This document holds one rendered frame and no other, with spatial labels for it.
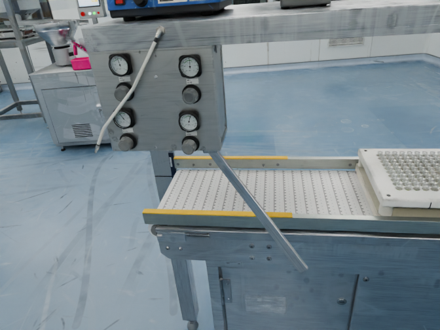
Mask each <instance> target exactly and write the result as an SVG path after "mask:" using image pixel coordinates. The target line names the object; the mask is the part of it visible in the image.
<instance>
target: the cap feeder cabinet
mask: <svg viewBox="0 0 440 330"><path fill-rule="evenodd" d="M29 76H30V77H31V80H32V82H33V85H34V88H35V91H36V93H37V97H38V99H39V103H40V105H41V109H42V111H43V114H44V116H45V120H46V123H47V126H48V129H49V131H50V135H51V137H52V140H53V143H54V144H56V146H57V147H59V146H61V147H62V149H61V151H65V148H63V146H69V145H89V144H97V142H98V138H99V136H100V132H101V129H102V128H103V126H104V124H105V119H104V115H103V111H102V108H101V103H100V99H99V96H98V91H97V88H96V83H95V80H94V75H93V72H92V69H83V70H73V67H72V65H71V64H70V65H66V66H65V67H62V65H56V62H55V63H53V64H51V65H48V66H46V67H44V68H42V69H40V70H38V71H35V72H33V73H31V74H29ZM101 143H110V139H109V134H108V131H107V128H106V129H105V132H104V134H103V137H102V140H101Z"/></svg>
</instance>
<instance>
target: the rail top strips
mask: <svg viewBox="0 0 440 330"><path fill-rule="evenodd" d="M223 157H224V159H288V157H287V156H223ZM174 159H212V157H211V156H174ZM142 213H151V214H175V215H220V216H242V217H256V215H255V214H254V213H253V212H252V211H216V210H167V209H144V210H143V212H142ZM266 213H267V215H268V216H269V217H287V218H293V215H292V213H290V212H266Z"/></svg>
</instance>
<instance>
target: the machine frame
mask: <svg viewBox="0 0 440 330"><path fill-rule="evenodd" d="M168 153H174V151H172V152H169V151H150V154H151V160H152V164H153V170H154V174H155V180H156V187H157V191H158V197H159V200H160V202H161V200H162V198H163V196H164V194H165V192H166V191H167V189H168V187H169V185H170V183H171V181H172V173H171V168H170V160H169V156H168ZM174 156H175V153H174ZM171 262H172V268H173V272H174V278H175V284H176V288H177V294H178V298H179V304H180V309H181V315H182V318H183V320H187V321H189V322H188V324H187V328H188V330H196V329H197V328H198V322H197V320H196V319H197V316H198V311H199V308H198V300H197V296H196V288H195V282H194V274H193V267H192V262H191V260H184V259H171Z"/></svg>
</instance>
